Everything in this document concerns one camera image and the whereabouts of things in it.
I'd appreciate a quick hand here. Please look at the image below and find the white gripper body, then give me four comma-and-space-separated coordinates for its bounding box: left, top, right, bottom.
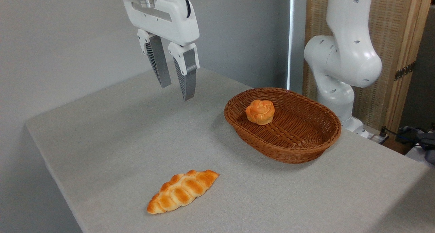
122, 0, 200, 47

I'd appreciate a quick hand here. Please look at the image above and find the grey tablecloth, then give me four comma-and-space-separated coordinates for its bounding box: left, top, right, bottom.
24, 66, 435, 233

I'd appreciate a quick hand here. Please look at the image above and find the wooden rattan folding screen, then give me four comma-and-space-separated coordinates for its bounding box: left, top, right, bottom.
302, 0, 435, 135

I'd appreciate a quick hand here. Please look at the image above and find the round orange bread roll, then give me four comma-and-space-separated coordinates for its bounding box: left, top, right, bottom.
245, 99, 275, 125

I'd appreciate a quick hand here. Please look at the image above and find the metal screen hinge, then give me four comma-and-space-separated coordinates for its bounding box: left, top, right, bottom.
394, 61, 416, 81

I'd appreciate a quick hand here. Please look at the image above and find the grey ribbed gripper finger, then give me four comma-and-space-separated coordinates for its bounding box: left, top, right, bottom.
168, 42, 200, 102
137, 29, 172, 89

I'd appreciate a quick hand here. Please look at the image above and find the brown oval wicker basket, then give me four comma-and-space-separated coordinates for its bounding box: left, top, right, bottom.
224, 87, 342, 164

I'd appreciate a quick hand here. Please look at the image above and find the dark grey device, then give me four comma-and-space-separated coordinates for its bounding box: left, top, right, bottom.
415, 131, 435, 165

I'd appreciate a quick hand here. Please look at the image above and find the long braided bread loaf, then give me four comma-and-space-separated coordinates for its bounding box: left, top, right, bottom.
147, 169, 220, 215

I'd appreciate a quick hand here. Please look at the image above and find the white power strip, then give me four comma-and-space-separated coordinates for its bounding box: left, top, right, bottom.
360, 129, 388, 144

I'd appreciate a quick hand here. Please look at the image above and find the black plug with cable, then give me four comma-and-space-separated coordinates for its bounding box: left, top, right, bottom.
378, 126, 422, 142

